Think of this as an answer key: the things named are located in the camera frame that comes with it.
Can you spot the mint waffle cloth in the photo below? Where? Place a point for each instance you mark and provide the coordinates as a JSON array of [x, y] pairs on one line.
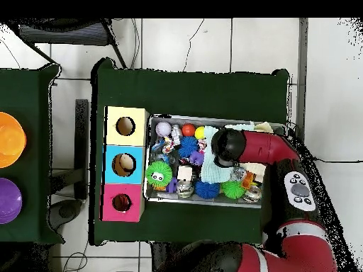
[[212, 170]]

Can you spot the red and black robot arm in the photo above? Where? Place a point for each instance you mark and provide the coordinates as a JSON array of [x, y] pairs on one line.
[[269, 147]]

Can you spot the wooden box with three holes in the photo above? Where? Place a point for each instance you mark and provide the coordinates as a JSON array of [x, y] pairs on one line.
[[140, 136]]

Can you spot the silver mesh bin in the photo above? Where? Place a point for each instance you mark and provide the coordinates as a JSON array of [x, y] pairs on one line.
[[158, 198]]

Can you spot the blue spiky ball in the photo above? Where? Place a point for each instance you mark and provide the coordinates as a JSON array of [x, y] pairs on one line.
[[188, 146], [207, 189]]

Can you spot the orange smooth ball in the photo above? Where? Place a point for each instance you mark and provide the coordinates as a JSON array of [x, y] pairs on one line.
[[188, 130]]

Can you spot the yellow smooth ball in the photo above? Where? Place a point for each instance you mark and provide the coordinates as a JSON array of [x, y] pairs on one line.
[[200, 132]]

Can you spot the white baseball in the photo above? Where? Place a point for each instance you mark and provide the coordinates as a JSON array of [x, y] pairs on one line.
[[163, 129]]

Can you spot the green spiky ball with eyes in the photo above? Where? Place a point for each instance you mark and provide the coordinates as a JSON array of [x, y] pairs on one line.
[[158, 174]]

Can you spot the dark green tablecloth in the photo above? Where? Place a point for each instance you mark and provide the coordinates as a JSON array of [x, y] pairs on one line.
[[184, 90]]

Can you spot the plain green spiky ball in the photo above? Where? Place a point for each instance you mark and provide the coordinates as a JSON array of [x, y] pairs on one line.
[[233, 189]]

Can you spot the cream waffle cloth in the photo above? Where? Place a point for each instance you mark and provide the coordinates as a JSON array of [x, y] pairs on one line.
[[263, 127]]

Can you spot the green side table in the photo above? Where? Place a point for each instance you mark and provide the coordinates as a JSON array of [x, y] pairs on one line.
[[31, 198]]

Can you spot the black chair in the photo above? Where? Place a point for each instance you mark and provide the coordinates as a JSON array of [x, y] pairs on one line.
[[65, 32]]

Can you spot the orange plastic bowl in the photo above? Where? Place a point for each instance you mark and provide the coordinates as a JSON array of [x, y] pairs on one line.
[[10, 140]]

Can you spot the purple object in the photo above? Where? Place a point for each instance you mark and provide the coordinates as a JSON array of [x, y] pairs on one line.
[[8, 201]]

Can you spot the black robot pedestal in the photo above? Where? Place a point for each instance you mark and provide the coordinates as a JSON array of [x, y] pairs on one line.
[[170, 257]]

